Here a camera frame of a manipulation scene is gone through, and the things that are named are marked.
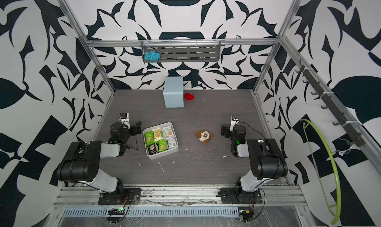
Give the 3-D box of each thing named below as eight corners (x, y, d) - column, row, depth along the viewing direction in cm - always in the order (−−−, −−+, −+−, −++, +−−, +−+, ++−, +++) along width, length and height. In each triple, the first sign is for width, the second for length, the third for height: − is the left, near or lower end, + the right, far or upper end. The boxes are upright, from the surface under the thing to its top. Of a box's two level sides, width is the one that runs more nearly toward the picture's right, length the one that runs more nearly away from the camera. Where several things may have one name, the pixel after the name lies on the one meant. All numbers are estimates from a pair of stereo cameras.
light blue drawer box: (165, 108, 111) (162, 93, 99) (168, 87, 125) (166, 72, 113) (183, 108, 111) (182, 93, 99) (184, 87, 125) (183, 72, 113)
